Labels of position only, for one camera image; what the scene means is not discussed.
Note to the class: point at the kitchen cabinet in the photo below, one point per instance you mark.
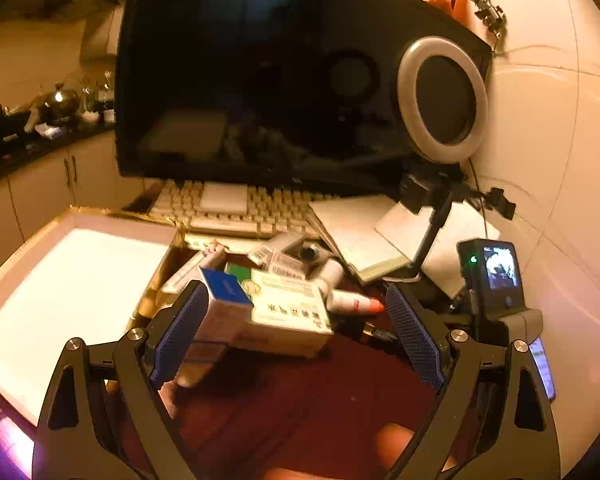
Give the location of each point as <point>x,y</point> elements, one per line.
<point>40,185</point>

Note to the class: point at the beige keyboard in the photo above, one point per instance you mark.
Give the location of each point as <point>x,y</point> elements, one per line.
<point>220,215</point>

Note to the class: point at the small barcode box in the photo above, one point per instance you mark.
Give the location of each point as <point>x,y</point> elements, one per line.
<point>287,266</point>

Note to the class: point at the white shallow box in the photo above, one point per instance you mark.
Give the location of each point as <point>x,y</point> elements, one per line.
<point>75,290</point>

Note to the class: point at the plain white bottle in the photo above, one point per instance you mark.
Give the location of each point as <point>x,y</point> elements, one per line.
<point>325,272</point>

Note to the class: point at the white pink tube box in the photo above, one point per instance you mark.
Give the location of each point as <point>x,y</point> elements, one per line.
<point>195,267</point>

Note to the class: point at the open notebook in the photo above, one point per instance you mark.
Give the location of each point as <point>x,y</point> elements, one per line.
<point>355,230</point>

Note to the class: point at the white labelled small bottle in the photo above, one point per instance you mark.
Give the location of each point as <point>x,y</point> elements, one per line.
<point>275,247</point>

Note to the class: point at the person's left hand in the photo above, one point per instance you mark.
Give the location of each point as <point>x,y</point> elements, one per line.
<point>395,442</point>

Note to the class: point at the dark red table mat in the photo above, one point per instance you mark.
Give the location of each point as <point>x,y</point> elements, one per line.
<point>300,400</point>

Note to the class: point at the hanging metal clips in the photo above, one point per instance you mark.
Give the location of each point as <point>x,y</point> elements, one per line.
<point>490,10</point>

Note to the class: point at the white flat pad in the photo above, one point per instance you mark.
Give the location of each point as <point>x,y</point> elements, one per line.
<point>224,197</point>

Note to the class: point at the green white medicine box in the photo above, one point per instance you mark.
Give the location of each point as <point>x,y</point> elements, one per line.
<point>285,305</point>

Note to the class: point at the metal pot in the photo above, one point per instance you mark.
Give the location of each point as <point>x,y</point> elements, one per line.
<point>59,105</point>

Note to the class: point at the white bottle orange cap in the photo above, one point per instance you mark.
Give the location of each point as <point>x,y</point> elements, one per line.
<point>352,302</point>

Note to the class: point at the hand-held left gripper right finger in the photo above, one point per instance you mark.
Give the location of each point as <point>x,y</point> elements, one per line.
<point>412,335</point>

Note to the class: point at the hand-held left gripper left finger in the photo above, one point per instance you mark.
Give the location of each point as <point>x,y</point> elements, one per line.
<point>180,335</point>

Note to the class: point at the blue white medicine box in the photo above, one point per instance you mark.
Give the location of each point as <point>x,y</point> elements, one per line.
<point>220,310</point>

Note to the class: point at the black computer monitor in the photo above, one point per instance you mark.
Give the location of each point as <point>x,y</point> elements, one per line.
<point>260,75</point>

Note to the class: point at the black pan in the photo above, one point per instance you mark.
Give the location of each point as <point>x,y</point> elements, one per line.
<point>7,127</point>

